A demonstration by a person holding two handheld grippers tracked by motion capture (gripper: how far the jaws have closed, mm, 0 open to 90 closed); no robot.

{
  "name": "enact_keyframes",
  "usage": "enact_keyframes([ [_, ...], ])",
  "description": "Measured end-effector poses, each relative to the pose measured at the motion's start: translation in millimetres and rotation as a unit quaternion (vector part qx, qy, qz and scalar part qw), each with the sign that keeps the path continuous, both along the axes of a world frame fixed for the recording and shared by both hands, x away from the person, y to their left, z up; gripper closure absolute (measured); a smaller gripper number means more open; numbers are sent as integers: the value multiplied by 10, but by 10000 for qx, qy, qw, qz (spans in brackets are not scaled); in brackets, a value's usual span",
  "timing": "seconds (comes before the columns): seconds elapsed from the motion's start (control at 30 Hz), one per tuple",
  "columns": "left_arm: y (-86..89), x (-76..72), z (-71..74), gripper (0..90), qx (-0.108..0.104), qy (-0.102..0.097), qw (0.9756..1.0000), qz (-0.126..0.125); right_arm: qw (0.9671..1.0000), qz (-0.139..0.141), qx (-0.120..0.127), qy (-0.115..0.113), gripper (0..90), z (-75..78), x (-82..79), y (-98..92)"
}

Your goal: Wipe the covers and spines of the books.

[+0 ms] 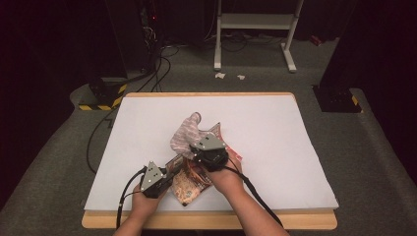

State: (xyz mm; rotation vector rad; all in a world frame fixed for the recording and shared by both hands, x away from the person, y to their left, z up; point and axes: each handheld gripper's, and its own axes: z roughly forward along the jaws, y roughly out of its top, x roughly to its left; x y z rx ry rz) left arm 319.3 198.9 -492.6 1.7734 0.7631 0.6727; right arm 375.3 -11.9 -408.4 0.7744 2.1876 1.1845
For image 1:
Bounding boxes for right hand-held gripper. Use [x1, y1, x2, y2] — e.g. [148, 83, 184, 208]
[190, 133, 229, 172]

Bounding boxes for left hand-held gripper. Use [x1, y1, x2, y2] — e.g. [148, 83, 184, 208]
[140, 160, 174, 200]

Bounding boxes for grey striped fluffy cloth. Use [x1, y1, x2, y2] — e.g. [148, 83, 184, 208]
[169, 111, 206, 160]

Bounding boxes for glossy illustrated magazine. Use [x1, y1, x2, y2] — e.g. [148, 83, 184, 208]
[165, 122, 244, 207]

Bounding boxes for person's left hand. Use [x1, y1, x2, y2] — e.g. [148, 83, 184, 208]
[132, 185, 168, 215]

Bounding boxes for person's right hand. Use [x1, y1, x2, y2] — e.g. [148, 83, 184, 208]
[201, 160, 245, 198]

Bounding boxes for wooden table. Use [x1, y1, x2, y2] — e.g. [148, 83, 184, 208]
[81, 91, 338, 231]

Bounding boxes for white table mat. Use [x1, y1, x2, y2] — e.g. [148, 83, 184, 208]
[84, 94, 339, 211]

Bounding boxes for black base with hazard tape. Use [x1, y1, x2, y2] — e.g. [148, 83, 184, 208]
[312, 85, 364, 114]
[78, 77, 128, 111]

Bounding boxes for white metal stand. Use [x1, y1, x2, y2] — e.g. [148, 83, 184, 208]
[213, 0, 304, 74]

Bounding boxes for dark curtain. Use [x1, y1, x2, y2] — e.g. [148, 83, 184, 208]
[319, 0, 417, 185]
[0, 0, 127, 210]

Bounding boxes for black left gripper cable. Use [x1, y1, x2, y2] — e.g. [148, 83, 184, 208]
[86, 107, 147, 230]

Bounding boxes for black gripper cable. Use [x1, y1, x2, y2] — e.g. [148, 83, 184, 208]
[86, 107, 147, 230]
[224, 165, 284, 229]

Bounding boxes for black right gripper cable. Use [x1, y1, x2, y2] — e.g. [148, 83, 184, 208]
[224, 165, 284, 229]

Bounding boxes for black floor cable bundle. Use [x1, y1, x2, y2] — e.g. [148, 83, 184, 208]
[137, 45, 181, 93]

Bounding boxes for cables under white stand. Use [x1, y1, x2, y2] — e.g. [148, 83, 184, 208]
[205, 29, 284, 53]

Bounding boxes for dark equipment rack with wires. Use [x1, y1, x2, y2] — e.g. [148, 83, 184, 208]
[139, 0, 165, 72]

